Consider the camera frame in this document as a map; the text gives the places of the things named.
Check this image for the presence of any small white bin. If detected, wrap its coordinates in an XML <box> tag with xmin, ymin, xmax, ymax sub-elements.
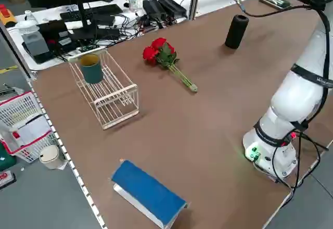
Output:
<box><xmin>39</xmin><ymin>145</ymin><xmax>63</xmax><ymax>170</ymax></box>

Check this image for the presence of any green cup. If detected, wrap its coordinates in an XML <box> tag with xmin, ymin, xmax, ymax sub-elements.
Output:
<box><xmin>79</xmin><ymin>54</ymin><xmax>104</xmax><ymax>84</ymax></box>

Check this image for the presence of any black power adapter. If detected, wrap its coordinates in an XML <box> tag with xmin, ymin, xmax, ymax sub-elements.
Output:
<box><xmin>158</xmin><ymin>0</ymin><xmax>187</xmax><ymax>19</ymax></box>
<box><xmin>142</xmin><ymin>0</ymin><xmax>167</xmax><ymax>21</ymax></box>

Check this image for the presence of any blue-topped white stand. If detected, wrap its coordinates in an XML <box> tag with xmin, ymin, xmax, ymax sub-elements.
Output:
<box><xmin>111</xmin><ymin>160</ymin><xmax>188</xmax><ymax>228</ymax></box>

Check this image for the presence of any black keyboard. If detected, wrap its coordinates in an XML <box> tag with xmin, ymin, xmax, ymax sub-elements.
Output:
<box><xmin>59</xmin><ymin>4</ymin><xmax>123</xmax><ymax>23</ymax></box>

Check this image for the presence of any yellow toy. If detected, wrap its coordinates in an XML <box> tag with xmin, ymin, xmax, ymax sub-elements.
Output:
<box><xmin>0</xmin><ymin>4</ymin><xmax>17</xmax><ymax>28</ymax></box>

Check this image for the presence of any grey box device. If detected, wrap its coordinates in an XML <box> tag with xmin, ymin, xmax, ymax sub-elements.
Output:
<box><xmin>21</xmin><ymin>32</ymin><xmax>50</xmax><ymax>65</ymax></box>

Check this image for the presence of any black cylindrical vase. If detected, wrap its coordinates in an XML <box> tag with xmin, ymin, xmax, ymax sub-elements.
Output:
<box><xmin>225</xmin><ymin>15</ymin><xmax>249</xmax><ymax>49</ymax></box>

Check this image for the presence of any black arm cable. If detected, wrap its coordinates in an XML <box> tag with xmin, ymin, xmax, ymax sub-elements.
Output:
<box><xmin>233</xmin><ymin>0</ymin><xmax>330</xmax><ymax>125</ymax></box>

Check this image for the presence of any white wire basket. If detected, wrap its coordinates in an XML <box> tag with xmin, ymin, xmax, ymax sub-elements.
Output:
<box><xmin>68</xmin><ymin>47</ymin><xmax>139</xmax><ymax>131</ymax></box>

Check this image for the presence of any red rose bouquet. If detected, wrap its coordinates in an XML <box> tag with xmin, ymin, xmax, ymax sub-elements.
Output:
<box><xmin>142</xmin><ymin>37</ymin><xmax>199</xmax><ymax>94</ymax></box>

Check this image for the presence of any metal tray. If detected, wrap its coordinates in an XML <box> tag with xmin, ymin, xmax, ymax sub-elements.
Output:
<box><xmin>259</xmin><ymin>0</ymin><xmax>291</xmax><ymax>10</ymax></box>

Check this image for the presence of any white plastic crate red rim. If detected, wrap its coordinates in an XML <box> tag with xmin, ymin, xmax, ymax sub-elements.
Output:
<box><xmin>0</xmin><ymin>91</ymin><xmax>60</xmax><ymax>163</ymax></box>

